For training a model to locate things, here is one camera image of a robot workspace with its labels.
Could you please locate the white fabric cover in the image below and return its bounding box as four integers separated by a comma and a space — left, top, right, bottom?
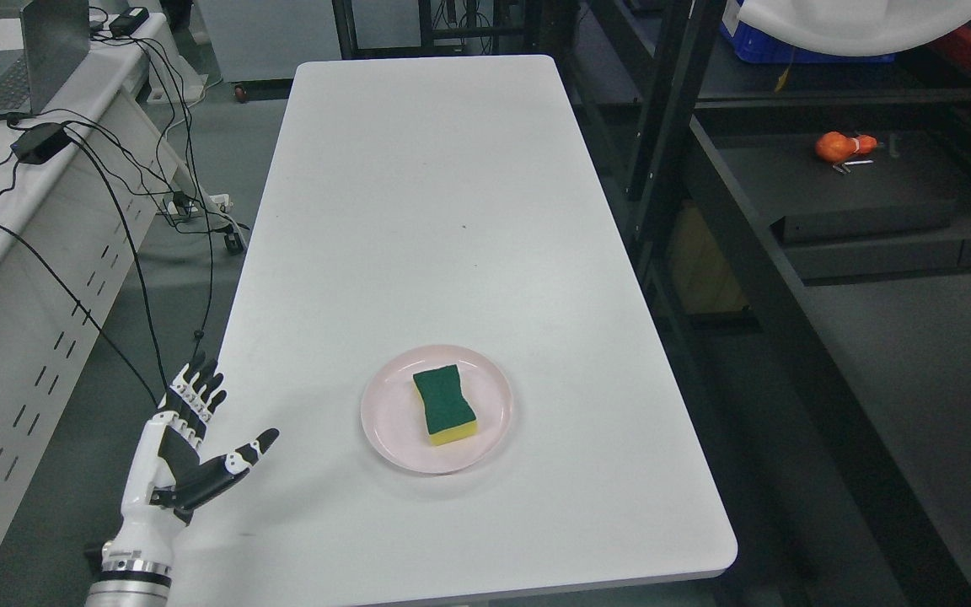
738, 1, 971, 56

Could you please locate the black power adapter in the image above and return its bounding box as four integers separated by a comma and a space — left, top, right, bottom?
108, 7, 150, 38
10, 122, 72, 165

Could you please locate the white power strip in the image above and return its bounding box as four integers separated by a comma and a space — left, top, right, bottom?
162, 190, 233, 222

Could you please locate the black desk cable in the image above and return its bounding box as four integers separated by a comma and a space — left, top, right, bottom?
0, 118, 168, 406

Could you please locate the orange toy on shelf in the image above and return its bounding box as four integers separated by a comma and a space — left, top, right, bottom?
814, 131, 879, 164

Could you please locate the white office desk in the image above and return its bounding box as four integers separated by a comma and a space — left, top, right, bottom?
0, 41, 181, 546

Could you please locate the green yellow sponge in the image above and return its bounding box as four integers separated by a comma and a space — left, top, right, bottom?
412, 365, 478, 447

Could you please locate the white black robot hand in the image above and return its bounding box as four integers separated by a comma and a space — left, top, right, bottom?
101, 352, 280, 575

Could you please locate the blue plastic crate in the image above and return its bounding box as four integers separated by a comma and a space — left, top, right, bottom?
718, 1, 895, 65

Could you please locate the white folding table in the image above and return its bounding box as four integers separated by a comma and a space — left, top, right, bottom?
170, 56, 738, 606

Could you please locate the pink round plate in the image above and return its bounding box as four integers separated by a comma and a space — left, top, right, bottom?
361, 343, 516, 475

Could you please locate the black metal shelf rack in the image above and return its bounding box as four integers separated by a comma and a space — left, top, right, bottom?
566, 1, 971, 606

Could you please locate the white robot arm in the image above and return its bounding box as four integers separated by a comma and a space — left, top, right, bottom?
84, 541, 172, 606

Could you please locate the grey laptop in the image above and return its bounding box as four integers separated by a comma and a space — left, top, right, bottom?
0, 1, 91, 119

